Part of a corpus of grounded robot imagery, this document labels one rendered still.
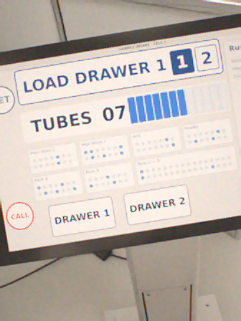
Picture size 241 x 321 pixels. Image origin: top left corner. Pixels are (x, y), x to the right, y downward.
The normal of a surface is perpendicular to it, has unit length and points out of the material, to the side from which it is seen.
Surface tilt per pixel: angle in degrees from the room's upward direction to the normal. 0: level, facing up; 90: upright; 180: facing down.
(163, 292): 90
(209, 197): 50
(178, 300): 90
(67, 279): 1
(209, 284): 0
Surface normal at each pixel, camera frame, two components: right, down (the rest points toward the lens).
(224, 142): 0.00, 0.02
